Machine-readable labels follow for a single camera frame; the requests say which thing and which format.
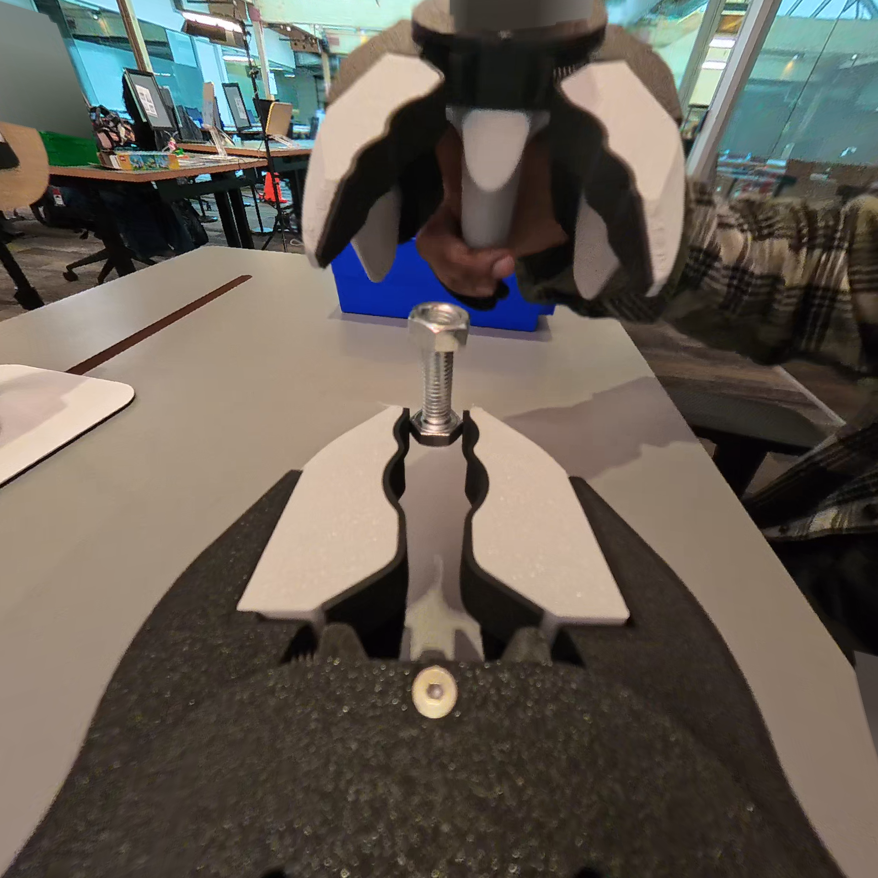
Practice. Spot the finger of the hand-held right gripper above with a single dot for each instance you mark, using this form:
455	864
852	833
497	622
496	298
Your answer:
350	151
651	171

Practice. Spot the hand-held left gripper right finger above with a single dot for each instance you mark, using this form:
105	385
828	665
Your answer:
542	535

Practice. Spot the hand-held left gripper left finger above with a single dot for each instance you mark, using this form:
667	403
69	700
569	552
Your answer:
329	528

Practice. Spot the silver hex nut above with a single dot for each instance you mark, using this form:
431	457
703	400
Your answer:
439	433

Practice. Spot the blue plastic bin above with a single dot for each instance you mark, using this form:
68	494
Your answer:
384	295

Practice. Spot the silver hex head bolt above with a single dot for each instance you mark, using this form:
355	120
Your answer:
437	384

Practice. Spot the person's right forearm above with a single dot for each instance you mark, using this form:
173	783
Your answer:
754	274

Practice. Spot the person's right hand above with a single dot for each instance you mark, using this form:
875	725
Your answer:
453	264

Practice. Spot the orange traffic cone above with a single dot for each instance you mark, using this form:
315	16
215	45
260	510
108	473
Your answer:
273	191

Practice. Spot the black computer monitor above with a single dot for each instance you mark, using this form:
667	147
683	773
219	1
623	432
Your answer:
147	103
235	106

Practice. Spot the wooden desk with black legs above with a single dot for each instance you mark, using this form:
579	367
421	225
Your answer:
206	169

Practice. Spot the colourful toy box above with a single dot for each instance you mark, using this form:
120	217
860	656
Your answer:
140	161

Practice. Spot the black office chair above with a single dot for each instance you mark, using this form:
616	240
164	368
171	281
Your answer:
137	219

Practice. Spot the patterned backpack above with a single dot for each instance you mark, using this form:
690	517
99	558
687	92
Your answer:
110	127

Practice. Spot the green crate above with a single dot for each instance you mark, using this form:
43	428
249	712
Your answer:
65	147

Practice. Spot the silver laptop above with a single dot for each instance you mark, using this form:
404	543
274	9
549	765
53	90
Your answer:
62	418

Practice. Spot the wooden back chair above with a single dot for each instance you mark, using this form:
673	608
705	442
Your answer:
24	171

